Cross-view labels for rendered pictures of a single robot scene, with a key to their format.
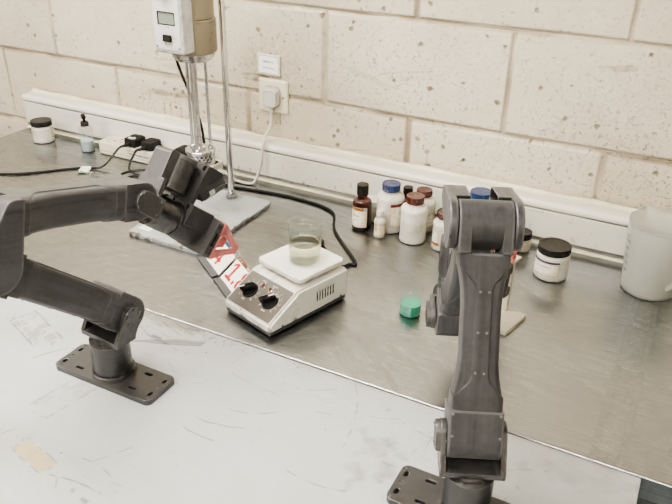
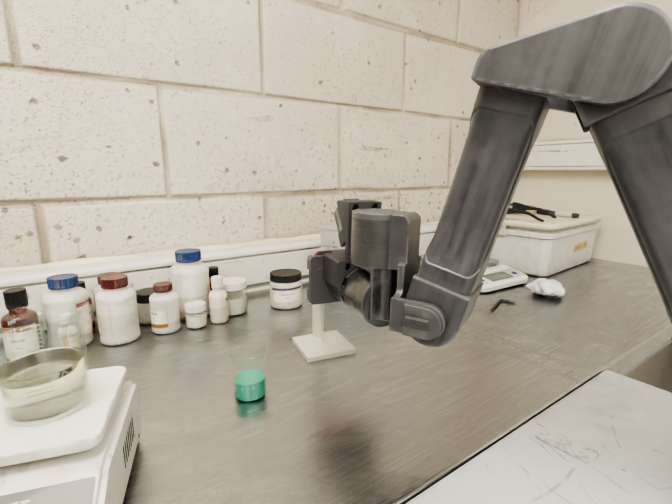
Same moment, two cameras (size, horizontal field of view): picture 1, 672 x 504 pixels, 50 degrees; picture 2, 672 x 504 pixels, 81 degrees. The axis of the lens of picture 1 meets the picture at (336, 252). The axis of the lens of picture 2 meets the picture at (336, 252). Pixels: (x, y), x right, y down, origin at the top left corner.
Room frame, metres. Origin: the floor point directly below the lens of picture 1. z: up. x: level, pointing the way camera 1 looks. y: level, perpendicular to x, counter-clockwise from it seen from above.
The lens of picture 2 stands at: (0.85, 0.21, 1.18)
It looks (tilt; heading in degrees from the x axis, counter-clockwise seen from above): 12 degrees down; 298
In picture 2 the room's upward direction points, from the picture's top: straight up
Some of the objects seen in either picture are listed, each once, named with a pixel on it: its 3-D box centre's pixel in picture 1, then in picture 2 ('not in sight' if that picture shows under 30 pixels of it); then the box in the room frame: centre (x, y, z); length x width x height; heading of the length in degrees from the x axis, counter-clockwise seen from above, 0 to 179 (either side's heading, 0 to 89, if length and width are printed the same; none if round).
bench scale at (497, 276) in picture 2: not in sight; (465, 269); (1.02, -0.86, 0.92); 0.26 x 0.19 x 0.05; 150
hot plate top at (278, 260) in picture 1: (299, 259); (30, 413); (1.21, 0.07, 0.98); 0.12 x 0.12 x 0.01; 45
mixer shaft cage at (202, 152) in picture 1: (197, 108); not in sight; (1.56, 0.31, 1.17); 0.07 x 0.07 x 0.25
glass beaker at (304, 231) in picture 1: (306, 242); (47, 361); (1.20, 0.06, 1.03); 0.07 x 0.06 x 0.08; 86
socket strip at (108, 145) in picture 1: (159, 155); not in sight; (1.90, 0.50, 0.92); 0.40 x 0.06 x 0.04; 63
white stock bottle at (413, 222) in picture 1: (413, 217); (117, 308); (1.47, -0.17, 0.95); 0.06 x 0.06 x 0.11
